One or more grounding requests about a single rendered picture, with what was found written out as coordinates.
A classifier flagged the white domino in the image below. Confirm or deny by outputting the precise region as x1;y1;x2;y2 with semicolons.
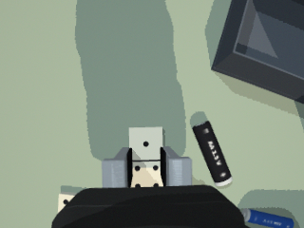
129;127;163;187
58;191;78;212

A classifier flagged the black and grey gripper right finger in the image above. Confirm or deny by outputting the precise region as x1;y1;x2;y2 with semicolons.
160;146;192;186

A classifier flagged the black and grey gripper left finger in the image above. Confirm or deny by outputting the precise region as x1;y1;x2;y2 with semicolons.
102;147;133;188

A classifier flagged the black three-compartment bin rack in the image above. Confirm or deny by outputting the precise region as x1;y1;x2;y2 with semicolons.
211;0;304;104

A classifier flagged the black aa battery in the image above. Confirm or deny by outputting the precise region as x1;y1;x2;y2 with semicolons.
192;121;233;186

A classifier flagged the blue battery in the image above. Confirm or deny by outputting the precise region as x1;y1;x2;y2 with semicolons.
242;208;294;228

